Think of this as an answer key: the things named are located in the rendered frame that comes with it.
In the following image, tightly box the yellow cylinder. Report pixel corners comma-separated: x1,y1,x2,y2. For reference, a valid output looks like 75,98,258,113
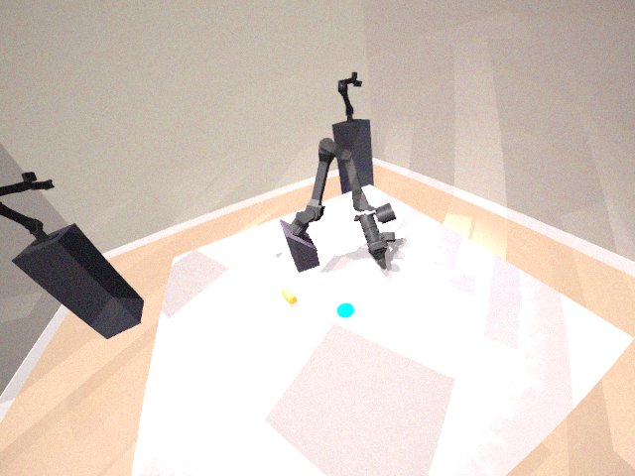
280,288,297,304

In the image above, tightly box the cyan circle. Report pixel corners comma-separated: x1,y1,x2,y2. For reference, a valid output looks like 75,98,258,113
337,302,354,318

